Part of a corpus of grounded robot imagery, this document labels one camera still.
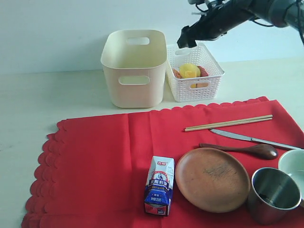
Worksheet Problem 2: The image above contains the dark wooden spoon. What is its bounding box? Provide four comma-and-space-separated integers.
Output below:
199, 143, 279, 160

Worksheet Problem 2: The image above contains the yellow cheese wedge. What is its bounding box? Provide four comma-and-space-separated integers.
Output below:
185, 70, 197, 89

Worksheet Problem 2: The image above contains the yellow lemon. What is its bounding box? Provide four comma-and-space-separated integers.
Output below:
179, 63, 200, 78

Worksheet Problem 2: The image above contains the stainless steel cup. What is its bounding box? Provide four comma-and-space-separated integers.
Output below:
247, 167, 302, 225

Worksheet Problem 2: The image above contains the wooden chopstick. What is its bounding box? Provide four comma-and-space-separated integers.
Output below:
184, 119, 272, 132
185, 114, 273, 130

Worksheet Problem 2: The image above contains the orange fried nugget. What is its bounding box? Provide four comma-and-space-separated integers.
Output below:
172, 68, 182, 79

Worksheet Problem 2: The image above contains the lower wooden chopstick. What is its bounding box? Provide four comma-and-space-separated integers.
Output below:
184, 119, 272, 132

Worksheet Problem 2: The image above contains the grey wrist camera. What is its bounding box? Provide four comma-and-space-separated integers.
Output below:
188, 0, 205, 5

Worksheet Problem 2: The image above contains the blue white milk carton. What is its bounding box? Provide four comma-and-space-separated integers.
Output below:
144, 156, 175, 216

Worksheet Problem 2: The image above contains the upper wooden chopstick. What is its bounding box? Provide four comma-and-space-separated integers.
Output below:
185, 114, 273, 130

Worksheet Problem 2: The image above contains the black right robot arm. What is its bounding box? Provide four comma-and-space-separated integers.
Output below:
191, 0, 304, 40

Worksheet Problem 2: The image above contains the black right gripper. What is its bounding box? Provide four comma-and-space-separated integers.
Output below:
177, 0, 253, 48

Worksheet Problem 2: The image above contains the brown wooden plate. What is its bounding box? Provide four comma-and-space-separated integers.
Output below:
175, 148, 250, 213

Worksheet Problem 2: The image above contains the red sausage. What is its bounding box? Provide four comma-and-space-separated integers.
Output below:
198, 66, 209, 77

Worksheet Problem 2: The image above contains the white lattice plastic basket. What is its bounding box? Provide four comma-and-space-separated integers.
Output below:
166, 42, 224, 102

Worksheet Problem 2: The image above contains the silver table knife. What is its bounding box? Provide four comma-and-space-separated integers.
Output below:
210, 129, 301, 150

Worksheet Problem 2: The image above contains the cream plastic bin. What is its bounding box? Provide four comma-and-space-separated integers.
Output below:
100, 29, 167, 108

